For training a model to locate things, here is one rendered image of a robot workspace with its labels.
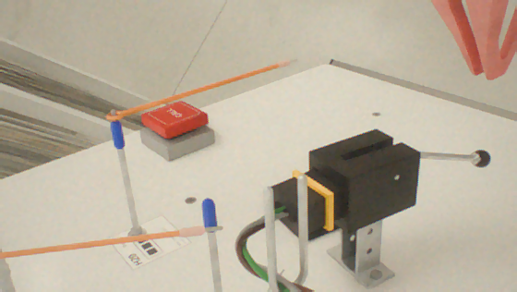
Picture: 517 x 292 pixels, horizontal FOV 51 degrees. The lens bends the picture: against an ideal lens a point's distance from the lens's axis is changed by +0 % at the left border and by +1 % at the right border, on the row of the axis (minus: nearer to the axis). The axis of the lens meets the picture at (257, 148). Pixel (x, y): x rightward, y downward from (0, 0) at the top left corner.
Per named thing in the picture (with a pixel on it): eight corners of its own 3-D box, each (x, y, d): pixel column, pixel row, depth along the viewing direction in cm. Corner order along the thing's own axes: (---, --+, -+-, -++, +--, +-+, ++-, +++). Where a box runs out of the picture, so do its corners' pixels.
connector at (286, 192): (360, 209, 34) (361, 181, 33) (297, 238, 31) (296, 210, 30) (329, 188, 36) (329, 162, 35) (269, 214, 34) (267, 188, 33)
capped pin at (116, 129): (150, 233, 43) (127, 107, 38) (136, 242, 42) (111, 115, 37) (138, 226, 43) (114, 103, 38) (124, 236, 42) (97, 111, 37)
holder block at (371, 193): (416, 205, 35) (422, 152, 33) (347, 235, 33) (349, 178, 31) (373, 177, 39) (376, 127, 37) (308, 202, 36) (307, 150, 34)
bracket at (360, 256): (395, 275, 37) (400, 215, 34) (367, 289, 36) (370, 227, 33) (352, 240, 40) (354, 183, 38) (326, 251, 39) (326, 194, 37)
